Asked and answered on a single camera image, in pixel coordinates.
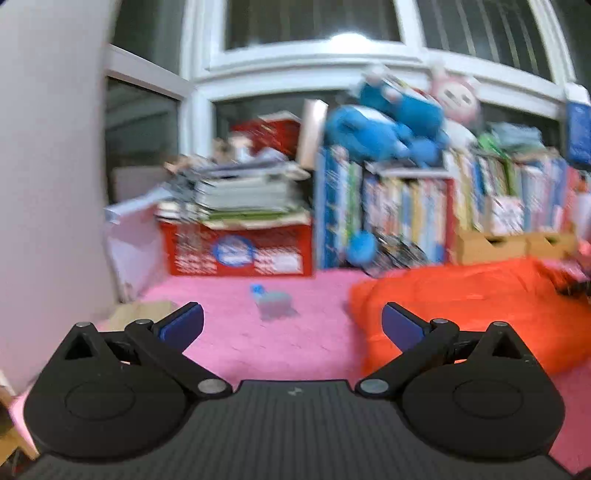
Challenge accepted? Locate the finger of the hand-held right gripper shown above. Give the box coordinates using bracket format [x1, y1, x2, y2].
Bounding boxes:
[551, 272, 591, 298]

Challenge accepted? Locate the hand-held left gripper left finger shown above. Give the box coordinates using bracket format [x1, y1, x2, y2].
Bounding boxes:
[48, 301, 233, 401]

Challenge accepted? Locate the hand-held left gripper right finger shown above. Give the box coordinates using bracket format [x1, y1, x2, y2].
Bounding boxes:
[355, 301, 541, 401]

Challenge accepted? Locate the orange down jacket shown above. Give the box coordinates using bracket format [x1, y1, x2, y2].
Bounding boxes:
[348, 257, 591, 379]

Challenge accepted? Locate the pink miniature house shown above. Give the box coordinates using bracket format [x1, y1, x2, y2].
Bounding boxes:
[576, 240, 591, 278]

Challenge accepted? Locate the tan cardboard piece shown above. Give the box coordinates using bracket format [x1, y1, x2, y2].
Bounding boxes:
[108, 300, 178, 330]

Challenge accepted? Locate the model bicycle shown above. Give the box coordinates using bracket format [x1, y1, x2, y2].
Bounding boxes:
[369, 233, 430, 273]

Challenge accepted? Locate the red plastic crate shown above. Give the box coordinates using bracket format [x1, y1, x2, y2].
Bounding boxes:
[159, 219, 315, 278]

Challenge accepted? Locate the white paper sheet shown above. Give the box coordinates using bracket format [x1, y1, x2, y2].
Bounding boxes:
[573, 191, 591, 232]

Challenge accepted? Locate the white cardboard sheet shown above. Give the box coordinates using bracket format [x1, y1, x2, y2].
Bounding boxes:
[104, 196, 167, 303]

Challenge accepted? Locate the blue plush ball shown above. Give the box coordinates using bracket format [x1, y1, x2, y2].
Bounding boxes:
[346, 231, 377, 265]

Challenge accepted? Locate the wooden drawer organiser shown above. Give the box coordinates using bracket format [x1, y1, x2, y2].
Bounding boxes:
[455, 228, 580, 266]

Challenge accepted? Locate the small grey plush toy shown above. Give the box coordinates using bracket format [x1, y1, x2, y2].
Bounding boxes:
[249, 284, 296, 321]

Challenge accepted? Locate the pink printed blanket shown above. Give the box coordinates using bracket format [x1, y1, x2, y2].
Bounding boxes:
[9, 270, 591, 480]

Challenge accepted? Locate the colourful patterned box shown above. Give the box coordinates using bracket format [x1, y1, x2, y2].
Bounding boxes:
[489, 196, 527, 234]

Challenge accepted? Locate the row of pink blue books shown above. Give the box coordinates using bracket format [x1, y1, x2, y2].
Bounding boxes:
[517, 157, 591, 232]

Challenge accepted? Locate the row of short thick books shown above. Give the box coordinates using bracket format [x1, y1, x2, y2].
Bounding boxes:
[362, 171, 455, 266]

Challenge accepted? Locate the stack of papers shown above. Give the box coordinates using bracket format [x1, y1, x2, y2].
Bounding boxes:
[154, 154, 312, 229]

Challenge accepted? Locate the row of tall thin books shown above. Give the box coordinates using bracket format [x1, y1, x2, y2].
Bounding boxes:
[314, 145, 365, 271]

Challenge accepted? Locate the row of green-spined books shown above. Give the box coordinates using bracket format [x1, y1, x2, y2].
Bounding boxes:
[445, 150, 522, 232]

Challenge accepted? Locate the blue box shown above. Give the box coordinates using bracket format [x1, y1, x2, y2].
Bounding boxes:
[566, 99, 591, 167]

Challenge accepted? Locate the folded teal cloth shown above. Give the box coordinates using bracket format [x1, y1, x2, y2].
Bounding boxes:
[489, 122, 546, 151]

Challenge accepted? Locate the small blue plush toy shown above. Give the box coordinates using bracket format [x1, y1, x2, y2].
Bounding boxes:
[402, 131, 451, 169]

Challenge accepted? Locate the red plastic basket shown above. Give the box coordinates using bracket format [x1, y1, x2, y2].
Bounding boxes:
[228, 117, 303, 160]

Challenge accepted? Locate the brown flat board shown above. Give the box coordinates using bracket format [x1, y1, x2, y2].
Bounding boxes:
[297, 98, 329, 169]

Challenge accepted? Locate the pink rabbit plush toy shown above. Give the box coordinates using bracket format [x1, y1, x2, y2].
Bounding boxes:
[427, 62, 483, 148]

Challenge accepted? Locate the blue cat plush toy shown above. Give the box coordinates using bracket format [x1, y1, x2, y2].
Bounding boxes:
[358, 65, 446, 139]

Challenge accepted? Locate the white window frame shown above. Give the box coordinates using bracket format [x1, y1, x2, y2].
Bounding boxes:
[104, 0, 591, 153]

